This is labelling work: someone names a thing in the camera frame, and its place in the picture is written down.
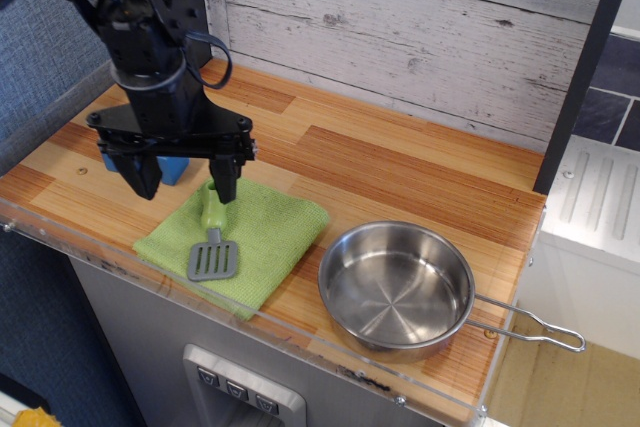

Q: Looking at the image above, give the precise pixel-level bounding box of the yellow object at corner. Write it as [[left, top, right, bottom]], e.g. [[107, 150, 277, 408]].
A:
[[11, 408, 62, 427]]

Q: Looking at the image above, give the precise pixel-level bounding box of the clear acrylic front guard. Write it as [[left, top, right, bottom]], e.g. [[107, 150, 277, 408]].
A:
[[0, 196, 511, 427]]

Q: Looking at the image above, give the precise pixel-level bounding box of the white ridged side counter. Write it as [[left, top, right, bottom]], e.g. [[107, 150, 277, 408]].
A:
[[517, 136, 639, 357]]

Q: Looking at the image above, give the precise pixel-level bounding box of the blue arch block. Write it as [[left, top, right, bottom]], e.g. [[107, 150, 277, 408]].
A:
[[101, 152, 191, 187]]

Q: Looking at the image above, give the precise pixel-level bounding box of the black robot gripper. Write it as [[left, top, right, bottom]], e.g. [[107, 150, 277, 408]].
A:
[[86, 66, 257, 204]]

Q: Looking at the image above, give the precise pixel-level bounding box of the green folded cloth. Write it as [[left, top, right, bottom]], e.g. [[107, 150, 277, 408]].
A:
[[133, 179, 329, 321]]

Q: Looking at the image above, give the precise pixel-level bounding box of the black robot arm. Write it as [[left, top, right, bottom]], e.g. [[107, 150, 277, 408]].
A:
[[1, 0, 257, 204]]

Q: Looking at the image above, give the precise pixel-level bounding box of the silver pot with wire handle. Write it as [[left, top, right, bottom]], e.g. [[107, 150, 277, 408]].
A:
[[317, 220, 587, 365]]

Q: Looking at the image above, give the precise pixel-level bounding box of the grey control panel with buttons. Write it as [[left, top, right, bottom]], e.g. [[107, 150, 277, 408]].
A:
[[183, 344, 307, 426]]

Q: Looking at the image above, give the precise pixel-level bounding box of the green handled grey spatula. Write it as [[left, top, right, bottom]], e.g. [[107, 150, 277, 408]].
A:
[[187, 180, 239, 282]]

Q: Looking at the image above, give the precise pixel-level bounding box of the dark right vertical post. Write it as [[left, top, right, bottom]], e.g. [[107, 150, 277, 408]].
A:
[[533, 0, 622, 195]]

